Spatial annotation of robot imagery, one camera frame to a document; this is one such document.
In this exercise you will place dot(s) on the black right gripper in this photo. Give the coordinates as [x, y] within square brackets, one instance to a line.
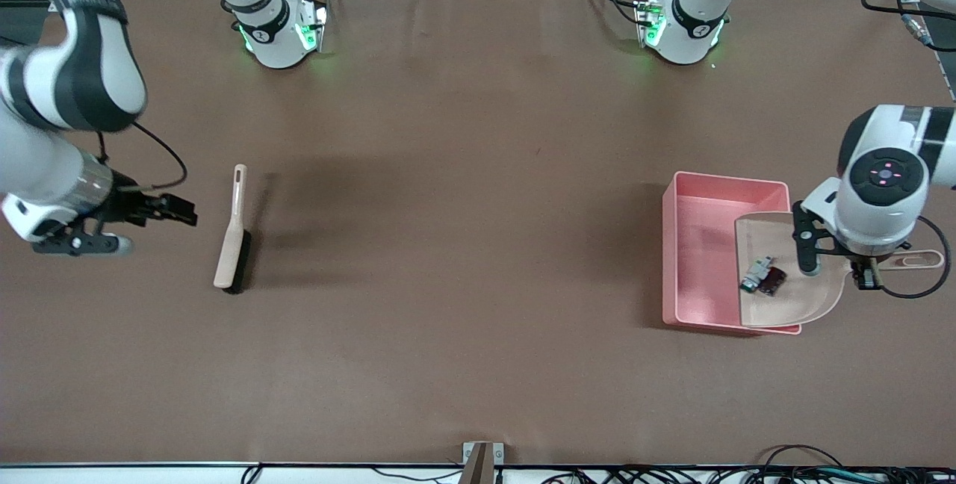
[132, 207]

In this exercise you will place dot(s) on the green lit base connector plate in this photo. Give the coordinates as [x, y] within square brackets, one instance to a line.
[312, 25]
[650, 21]

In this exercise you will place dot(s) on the dark cylindrical capacitor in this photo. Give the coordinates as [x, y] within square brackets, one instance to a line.
[774, 282]

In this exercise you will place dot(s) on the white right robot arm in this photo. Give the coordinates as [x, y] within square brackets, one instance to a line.
[75, 95]

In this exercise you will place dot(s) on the metal table edge bracket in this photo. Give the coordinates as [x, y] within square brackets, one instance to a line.
[482, 461]

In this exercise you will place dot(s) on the brown table cover sheet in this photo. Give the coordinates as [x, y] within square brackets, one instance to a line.
[448, 170]

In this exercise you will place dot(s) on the beige plastic dustpan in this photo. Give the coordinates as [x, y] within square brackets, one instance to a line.
[792, 297]

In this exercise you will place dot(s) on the pink plastic bin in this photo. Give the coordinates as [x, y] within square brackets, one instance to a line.
[702, 260]

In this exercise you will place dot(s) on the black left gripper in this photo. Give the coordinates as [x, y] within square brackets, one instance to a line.
[864, 272]

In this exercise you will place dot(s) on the white orange electrical switch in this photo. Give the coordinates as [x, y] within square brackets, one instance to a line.
[754, 273]

